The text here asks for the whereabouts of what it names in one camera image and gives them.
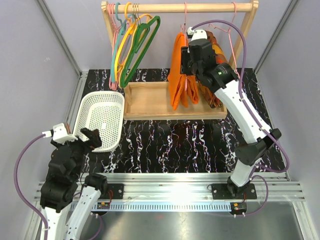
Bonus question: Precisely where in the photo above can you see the wooden tray base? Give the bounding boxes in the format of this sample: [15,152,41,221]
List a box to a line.
[124,81,228,121]

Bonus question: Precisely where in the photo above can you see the teal plastic hanger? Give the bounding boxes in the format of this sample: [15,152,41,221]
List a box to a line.
[110,2,132,91]

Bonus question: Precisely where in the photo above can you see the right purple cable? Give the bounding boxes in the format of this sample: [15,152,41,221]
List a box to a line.
[192,19,291,218]

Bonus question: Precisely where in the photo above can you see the aluminium mounting rail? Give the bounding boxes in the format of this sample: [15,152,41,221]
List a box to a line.
[34,172,307,212]

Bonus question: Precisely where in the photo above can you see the camouflage orange trousers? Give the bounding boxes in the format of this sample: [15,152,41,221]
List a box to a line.
[199,30,228,109]

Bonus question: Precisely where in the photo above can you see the yellow plastic hanger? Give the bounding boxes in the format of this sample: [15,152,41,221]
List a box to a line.
[114,2,153,88]

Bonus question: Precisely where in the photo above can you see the pink wire hanger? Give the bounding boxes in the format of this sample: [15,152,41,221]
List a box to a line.
[208,1,240,78]
[180,1,188,92]
[108,2,124,91]

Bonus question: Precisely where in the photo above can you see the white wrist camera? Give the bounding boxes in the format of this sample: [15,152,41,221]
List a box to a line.
[187,27,208,41]
[42,123,78,144]

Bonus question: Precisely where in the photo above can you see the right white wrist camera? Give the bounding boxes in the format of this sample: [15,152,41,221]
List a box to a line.
[187,27,208,41]

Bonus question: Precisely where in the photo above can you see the wooden clothes rack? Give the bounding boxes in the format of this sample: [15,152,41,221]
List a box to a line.
[101,0,259,69]

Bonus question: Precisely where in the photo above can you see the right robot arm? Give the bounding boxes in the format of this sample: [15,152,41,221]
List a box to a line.
[181,38,282,199]

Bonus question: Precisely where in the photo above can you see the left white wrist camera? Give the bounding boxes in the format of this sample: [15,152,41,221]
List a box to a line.
[42,123,78,144]

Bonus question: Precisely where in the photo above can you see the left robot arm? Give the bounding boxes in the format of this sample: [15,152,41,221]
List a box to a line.
[40,123,109,240]

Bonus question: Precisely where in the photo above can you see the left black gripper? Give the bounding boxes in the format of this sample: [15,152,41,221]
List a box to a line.
[51,127,102,180]

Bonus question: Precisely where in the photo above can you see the white perforated plastic basket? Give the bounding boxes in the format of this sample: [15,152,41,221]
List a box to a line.
[73,91,125,153]

